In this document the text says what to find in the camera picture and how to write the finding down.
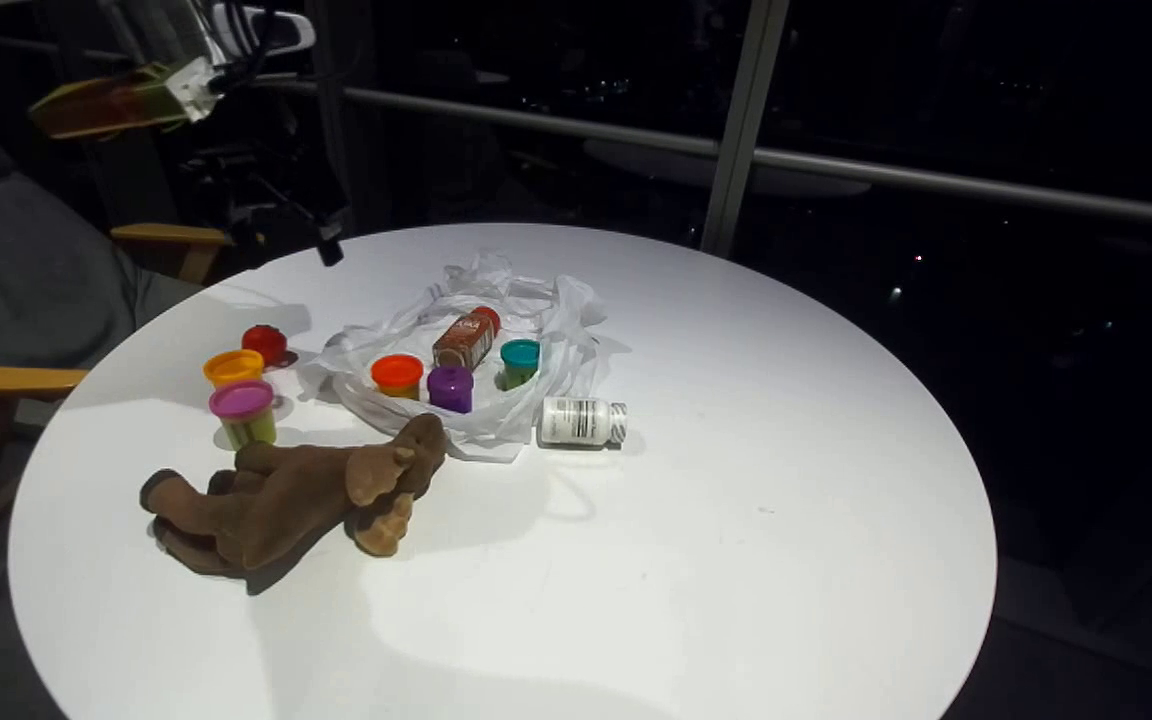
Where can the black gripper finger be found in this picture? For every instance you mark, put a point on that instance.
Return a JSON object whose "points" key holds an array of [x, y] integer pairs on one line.
{"points": [[330, 247]]}

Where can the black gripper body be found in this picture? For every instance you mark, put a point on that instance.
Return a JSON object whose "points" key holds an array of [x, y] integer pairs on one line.
{"points": [[264, 190]]}

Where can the orange lid small container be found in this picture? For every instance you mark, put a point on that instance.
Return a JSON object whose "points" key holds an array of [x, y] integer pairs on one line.
{"points": [[396, 372]]}

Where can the purple lid small container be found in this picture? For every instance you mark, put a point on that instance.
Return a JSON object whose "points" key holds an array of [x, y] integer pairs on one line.
{"points": [[450, 385]]}

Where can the teal lid small container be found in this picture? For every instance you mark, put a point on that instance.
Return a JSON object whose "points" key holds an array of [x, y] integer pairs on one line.
{"points": [[516, 362]]}

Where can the white labelled pill bottle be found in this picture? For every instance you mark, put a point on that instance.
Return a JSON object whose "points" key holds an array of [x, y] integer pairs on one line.
{"points": [[571, 421]]}

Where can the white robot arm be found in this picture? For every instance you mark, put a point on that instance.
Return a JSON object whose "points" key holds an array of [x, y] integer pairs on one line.
{"points": [[205, 48]]}

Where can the white plastic bag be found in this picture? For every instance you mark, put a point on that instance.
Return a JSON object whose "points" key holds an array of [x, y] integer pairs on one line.
{"points": [[563, 312]]}

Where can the brown deer plush toy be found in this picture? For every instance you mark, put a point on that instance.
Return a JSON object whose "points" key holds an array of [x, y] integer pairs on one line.
{"points": [[260, 515]]}

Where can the wooden armchair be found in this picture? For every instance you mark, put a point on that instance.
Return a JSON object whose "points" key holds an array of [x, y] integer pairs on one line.
{"points": [[75, 289]]}

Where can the metal window railing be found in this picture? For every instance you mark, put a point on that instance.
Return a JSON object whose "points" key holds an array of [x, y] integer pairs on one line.
{"points": [[752, 105]]}

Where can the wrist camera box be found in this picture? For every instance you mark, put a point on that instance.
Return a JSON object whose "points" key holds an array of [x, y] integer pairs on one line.
{"points": [[125, 102]]}

